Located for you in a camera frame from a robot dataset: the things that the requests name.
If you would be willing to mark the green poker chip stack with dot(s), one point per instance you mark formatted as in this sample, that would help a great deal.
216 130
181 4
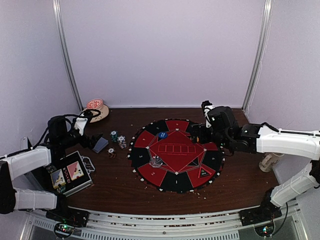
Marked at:
114 136

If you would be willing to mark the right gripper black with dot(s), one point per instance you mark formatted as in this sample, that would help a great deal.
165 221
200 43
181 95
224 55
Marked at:
193 131

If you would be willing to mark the red white patterned bowl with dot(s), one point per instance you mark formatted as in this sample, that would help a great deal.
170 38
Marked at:
95 104

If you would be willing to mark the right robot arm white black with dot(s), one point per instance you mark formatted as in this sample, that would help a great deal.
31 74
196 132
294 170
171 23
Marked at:
221 128

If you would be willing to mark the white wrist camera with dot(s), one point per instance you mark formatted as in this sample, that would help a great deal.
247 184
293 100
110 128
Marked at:
79 124
206 107

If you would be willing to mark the black triangle all-in marker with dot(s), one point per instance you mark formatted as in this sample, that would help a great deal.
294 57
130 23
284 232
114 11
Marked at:
203 172

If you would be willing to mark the round wooden plate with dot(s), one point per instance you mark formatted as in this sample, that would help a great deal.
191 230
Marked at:
104 112

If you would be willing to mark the round red black poker mat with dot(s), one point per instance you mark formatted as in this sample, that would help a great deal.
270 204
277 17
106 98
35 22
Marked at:
181 157

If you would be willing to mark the cream ceramic mug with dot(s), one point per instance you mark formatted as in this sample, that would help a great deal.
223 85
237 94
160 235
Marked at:
269 160

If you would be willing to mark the blue playing card deck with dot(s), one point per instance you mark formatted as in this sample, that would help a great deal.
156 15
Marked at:
100 145

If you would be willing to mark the clear acrylic dealer button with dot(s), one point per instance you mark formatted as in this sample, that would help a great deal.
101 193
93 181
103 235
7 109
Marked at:
156 161

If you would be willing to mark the right aluminium frame post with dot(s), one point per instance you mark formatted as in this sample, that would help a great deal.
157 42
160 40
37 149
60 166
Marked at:
262 43

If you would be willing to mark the blue small blind button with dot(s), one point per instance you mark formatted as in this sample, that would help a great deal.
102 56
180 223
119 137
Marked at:
162 135

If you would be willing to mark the brown poker chip stack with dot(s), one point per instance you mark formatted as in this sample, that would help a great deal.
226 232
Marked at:
111 153

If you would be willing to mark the left aluminium frame post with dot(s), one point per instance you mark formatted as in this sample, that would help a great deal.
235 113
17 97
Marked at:
65 53

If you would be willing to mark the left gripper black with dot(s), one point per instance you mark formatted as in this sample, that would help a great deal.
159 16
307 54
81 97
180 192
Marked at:
92 141

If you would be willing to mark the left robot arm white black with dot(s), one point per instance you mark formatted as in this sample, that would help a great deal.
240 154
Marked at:
49 149

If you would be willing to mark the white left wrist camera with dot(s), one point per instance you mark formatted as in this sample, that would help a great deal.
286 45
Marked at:
79 124

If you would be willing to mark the aluminium frame post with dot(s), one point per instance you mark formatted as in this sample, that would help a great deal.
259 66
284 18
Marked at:
65 53
262 43

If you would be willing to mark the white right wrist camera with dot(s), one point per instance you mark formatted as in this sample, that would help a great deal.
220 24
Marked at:
206 107

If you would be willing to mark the blue white poker chip stack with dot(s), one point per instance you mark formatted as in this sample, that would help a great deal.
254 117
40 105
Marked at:
122 142

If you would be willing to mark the aluminium poker case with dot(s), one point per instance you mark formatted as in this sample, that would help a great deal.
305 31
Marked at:
67 176

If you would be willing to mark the front aluminium rail base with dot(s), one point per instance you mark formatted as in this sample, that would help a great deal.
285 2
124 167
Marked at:
224 225

